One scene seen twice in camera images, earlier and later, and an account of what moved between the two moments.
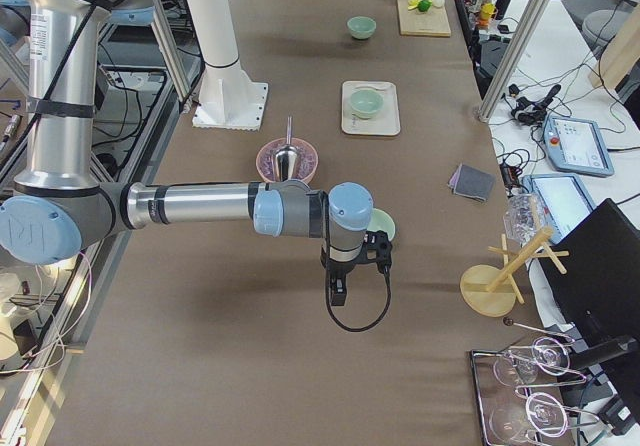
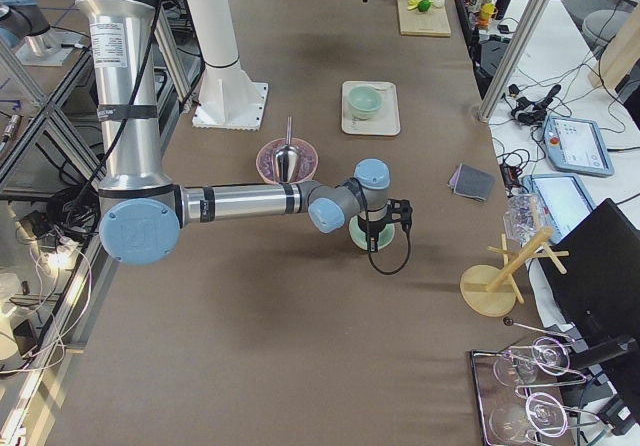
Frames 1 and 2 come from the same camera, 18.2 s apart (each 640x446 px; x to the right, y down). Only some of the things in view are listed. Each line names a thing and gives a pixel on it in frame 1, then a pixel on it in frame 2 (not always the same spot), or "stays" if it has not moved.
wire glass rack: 507,415 stays
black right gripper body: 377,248 → 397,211
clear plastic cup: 523,217 stays
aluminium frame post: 519,41 stays
